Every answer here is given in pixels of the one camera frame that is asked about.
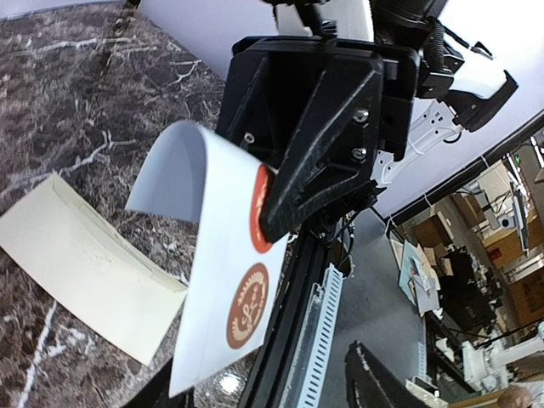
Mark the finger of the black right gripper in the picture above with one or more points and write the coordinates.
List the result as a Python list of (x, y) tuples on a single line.
[(266, 93)]

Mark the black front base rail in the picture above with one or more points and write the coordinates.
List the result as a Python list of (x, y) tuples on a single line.
[(277, 375)]

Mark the cream paper envelope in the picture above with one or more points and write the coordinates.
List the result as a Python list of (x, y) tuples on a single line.
[(77, 257)]

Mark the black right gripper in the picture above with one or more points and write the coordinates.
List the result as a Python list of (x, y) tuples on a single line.
[(359, 99)]

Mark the white slotted cable duct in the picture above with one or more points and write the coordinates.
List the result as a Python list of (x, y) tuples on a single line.
[(328, 302)]

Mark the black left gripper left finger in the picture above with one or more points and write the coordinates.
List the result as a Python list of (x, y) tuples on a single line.
[(155, 392)]

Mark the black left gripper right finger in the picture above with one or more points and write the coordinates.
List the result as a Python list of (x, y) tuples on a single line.
[(369, 383)]

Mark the white sticker sheet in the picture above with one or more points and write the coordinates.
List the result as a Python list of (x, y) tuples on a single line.
[(194, 175)]

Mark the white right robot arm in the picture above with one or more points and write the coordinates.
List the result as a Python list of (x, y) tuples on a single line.
[(460, 87)]

